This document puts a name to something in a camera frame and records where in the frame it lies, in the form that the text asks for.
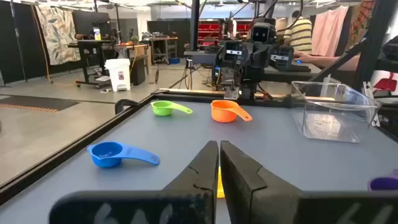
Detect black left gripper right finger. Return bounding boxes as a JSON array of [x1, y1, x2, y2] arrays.
[[220, 140, 398, 224]]

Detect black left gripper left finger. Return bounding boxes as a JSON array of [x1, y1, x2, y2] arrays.
[[49, 140, 220, 224]]

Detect yellow measuring cup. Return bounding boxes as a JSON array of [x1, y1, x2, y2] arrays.
[[216, 166, 226, 199]]

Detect orange measuring cup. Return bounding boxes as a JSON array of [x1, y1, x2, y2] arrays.
[[210, 100, 253, 123]]

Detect blue measuring cup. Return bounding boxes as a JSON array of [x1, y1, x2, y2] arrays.
[[86, 141, 160, 169]]

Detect green measuring cup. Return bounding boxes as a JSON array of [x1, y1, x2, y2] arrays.
[[150, 100, 193, 117]]

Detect purple measuring cup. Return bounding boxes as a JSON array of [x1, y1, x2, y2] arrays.
[[368, 169, 398, 192]]

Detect clear plastic basket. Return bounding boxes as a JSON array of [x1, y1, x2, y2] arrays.
[[291, 80, 382, 144]]

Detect wooden base board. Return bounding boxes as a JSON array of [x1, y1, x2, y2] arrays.
[[160, 88, 335, 102]]

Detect black table clamp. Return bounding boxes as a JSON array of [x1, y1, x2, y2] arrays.
[[114, 98, 141, 115]]

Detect black trash bin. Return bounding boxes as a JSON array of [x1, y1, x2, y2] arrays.
[[129, 55, 147, 86]]

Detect white trash bin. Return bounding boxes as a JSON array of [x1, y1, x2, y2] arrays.
[[104, 58, 132, 93]]

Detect wooden work table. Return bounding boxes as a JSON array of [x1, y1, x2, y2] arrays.
[[114, 43, 150, 75]]

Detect person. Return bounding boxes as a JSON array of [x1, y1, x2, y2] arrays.
[[282, 11, 361, 71]]

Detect red storage bins rack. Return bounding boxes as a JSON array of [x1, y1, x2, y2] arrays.
[[198, 23, 253, 44]]

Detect red dustpan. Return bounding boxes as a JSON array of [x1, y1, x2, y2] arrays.
[[373, 72, 398, 93]]

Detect black rolling cart table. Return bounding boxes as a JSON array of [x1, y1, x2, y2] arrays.
[[68, 39, 113, 90]]

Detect pink hanging cloth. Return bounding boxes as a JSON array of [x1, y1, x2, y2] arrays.
[[311, 5, 349, 57]]

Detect dark floor mat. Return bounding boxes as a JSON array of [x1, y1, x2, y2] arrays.
[[0, 95, 80, 113]]

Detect orange patterned hanging cloth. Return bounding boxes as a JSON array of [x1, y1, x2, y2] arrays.
[[346, 0, 376, 50]]

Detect floral hanging cloth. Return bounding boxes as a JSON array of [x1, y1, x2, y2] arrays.
[[34, 5, 81, 66]]

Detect black room divider panel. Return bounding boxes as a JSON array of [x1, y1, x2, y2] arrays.
[[0, 0, 37, 85]]

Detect black vertical post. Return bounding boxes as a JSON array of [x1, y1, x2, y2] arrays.
[[189, 0, 201, 52]]

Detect black diagonal frame strut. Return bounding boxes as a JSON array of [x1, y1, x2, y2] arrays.
[[310, 0, 398, 91]]

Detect yellow hanging cord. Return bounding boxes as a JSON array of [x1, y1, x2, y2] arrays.
[[30, 4, 54, 85]]

